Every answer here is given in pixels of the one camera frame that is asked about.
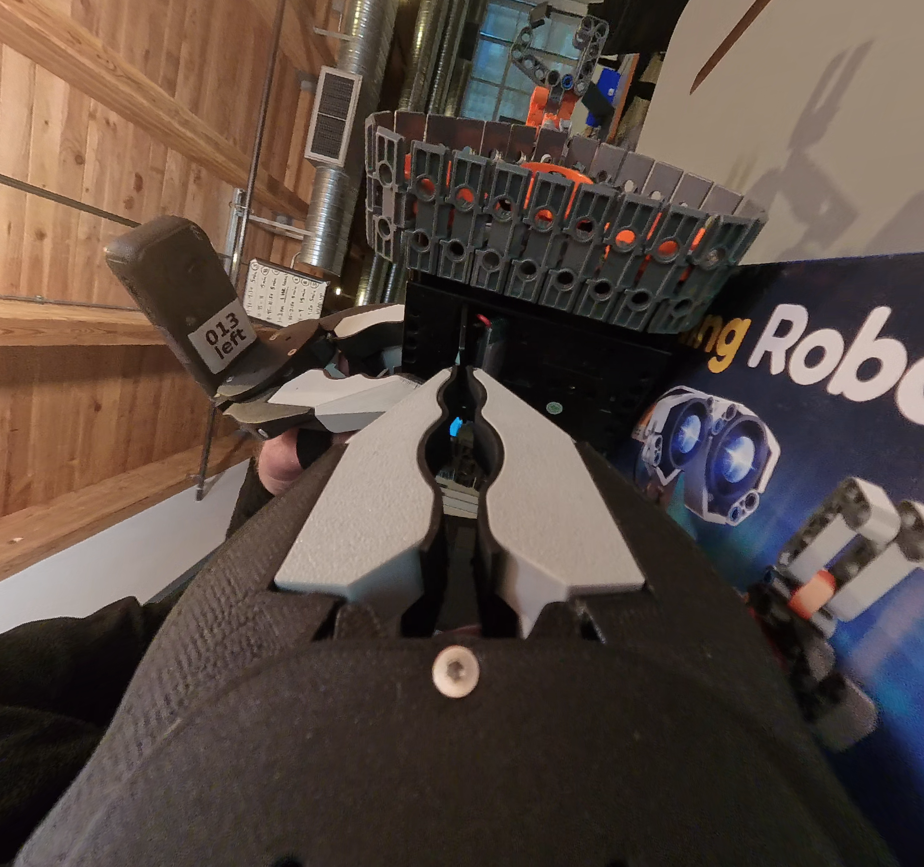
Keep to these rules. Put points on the person's left forearm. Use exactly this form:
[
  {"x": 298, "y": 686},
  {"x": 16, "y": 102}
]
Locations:
[{"x": 58, "y": 708}]

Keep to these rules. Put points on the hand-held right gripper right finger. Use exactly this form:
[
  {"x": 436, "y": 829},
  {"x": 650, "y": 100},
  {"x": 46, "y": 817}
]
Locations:
[{"x": 556, "y": 521}]

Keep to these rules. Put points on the white wall vent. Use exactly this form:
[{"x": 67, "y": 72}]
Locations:
[{"x": 334, "y": 116}]

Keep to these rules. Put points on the person's left hand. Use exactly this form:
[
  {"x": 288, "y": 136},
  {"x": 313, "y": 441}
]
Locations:
[{"x": 296, "y": 463}]

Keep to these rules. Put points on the blue robot kit box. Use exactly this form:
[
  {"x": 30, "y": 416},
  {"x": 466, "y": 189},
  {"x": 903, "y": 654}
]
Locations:
[{"x": 809, "y": 420}]

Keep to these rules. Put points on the silver ventilation duct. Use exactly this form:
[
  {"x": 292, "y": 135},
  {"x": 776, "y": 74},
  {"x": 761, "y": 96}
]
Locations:
[{"x": 368, "y": 30}]

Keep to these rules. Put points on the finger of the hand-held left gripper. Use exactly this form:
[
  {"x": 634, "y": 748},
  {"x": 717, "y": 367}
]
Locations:
[
  {"x": 376, "y": 333},
  {"x": 340, "y": 398}
]

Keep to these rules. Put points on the white grid panel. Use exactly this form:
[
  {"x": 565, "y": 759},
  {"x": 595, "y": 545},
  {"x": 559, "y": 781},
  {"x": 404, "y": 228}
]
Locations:
[{"x": 282, "y": 292}]

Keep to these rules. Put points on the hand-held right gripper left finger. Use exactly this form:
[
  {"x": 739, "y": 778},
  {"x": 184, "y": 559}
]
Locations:
[{"x": 354, "y": 521}]

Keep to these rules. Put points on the tracked building-block toy robot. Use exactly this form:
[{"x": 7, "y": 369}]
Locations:
[{"x": 563, "y": 217}]

